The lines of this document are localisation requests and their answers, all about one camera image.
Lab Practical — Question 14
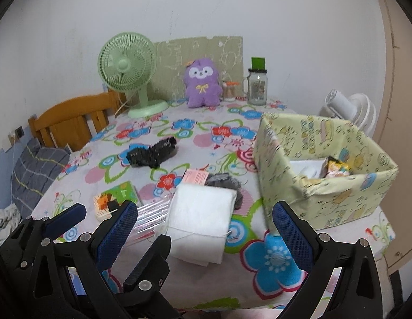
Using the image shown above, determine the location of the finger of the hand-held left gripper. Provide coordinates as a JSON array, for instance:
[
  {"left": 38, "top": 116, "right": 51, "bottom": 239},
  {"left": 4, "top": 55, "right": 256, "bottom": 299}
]
[
  {"left": 0, "top": 203, "right": 87, "bottom": 270},
  {"left": 122, "top": 234, "right": 171, "bottom": 295}
]

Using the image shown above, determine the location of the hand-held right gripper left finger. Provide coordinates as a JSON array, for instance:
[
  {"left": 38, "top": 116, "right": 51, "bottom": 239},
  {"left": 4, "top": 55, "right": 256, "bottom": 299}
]
[{"left": 28, "top": 201, "right": 139, "bottom": 319}]

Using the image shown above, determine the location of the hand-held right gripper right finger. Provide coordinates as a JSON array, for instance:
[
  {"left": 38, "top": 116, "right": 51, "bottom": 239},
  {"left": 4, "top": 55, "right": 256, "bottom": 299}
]
[{"left": 272, "top": 201, "right": 393, "bottom": 319}]

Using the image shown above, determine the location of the green packet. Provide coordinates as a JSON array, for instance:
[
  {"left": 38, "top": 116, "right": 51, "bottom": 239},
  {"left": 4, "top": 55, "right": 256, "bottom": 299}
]
[{"left": 103, "top": 181, "right": 142, "bottom": 207}]

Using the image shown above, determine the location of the yellow patterned storage box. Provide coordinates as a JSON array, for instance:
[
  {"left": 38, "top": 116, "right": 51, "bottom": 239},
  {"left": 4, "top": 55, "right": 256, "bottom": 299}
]
[{"left": 253, "top": 112, "right": 399, "bottom": 231}]

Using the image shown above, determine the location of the white towel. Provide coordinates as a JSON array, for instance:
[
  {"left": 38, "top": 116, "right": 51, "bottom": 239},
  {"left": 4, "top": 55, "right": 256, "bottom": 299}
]
[{"left": 166, "top": 183, "right": 236, "bottom": 267}]

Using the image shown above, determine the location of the black plastic bag roll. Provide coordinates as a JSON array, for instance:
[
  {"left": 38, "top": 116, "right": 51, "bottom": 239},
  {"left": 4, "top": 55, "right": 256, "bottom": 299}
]
[{"left": 126, "top": 137, "right": 178, "bottom": 169}]

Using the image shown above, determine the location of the grey knitted cloth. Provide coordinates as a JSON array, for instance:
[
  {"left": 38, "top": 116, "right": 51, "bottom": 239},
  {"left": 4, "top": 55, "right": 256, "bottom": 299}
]
[{"left": 204, "top": 173, "right": 245, "bottom": 211}]

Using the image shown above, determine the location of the pink packet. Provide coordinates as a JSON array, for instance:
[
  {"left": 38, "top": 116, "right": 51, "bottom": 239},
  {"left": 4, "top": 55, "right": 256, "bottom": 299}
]
[{"left": 182, "top": 169, "right": 210, "bottom": 186}]

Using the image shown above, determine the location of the white soft packet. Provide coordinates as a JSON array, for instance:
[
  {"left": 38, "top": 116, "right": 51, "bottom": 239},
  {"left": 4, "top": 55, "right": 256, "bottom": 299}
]
[{"left": 289, "top": 159, "right": 326, "bottom": 177}]

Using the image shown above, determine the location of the orange and white small packet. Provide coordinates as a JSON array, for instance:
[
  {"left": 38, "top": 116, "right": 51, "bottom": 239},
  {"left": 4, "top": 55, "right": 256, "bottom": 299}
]
[{"left": 93, "top": 194, "right": 119, "bottom": 221}]

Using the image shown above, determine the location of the clear plastic packet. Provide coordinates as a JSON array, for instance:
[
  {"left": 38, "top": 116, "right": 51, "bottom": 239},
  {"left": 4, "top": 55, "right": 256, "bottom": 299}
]
[{"left": 131, "top": 194, "right": 171, "bottom": 241}]

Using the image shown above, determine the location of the grey plaid pillow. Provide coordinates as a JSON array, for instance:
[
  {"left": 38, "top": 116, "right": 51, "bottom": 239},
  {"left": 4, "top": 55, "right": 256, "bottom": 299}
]
[{"left": 11, "top": 138, "right": 72, "bottom": 218}]

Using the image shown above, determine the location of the crumpled white cloth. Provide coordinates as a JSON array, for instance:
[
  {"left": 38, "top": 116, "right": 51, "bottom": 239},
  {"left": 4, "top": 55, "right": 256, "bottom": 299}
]
[{"left": 0, "top": 204, "right": 22, "bottom": 240}]

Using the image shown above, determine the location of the colourful snack packet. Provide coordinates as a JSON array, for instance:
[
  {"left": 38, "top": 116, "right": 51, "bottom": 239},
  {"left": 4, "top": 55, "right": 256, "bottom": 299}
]
[{"left": 321, "top": 156, "right": 355, "bottom": 177}]

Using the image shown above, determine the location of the white fan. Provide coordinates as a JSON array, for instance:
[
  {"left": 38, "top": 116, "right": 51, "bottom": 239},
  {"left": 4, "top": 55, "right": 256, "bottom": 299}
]
[{"left": 321, "top": 89, "right": 377, "bottom": 133}]

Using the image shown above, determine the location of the beige door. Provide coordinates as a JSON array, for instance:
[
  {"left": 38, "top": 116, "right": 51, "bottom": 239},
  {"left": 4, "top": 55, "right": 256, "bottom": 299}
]
[{"left": 370, "top": 0, "right": 412, "bottom": 270}]

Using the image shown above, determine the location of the glass jar with green lid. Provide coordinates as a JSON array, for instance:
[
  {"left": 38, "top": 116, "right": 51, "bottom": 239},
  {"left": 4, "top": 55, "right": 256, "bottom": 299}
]
[{"left": 241, "top": 57, "right": 269, "bottom": 106}]

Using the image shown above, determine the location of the small toothpick jar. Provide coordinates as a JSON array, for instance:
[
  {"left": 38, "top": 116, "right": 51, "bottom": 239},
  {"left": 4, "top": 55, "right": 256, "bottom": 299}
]
[{"left": 223, "top": 80, "right": 240, "bottom": 102}]

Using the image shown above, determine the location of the green desk fan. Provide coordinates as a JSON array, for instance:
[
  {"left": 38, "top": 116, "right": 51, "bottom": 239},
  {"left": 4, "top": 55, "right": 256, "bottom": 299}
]
[{"left": 97, "top": 32, "right": 169, "bottom": 118}]

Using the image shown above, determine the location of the purple plush toy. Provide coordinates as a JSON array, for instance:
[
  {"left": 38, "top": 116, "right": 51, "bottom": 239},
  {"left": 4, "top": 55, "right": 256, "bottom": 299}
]
[{"left": 183, "top": 57, "right": 224, "bottom": 108}]

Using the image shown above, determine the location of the green patterned cardboard panel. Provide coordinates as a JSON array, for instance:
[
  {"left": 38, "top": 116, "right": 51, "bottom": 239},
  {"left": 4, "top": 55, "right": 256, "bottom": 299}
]
[{"left": 149, "top": 35, "right": 244, "bottom": 102}]

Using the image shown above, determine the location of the green fan cable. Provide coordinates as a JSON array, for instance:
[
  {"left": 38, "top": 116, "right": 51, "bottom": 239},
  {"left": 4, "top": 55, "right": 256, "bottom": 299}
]
[{"left": 114, "top": 93, "right": 130, "bottom": 117}]

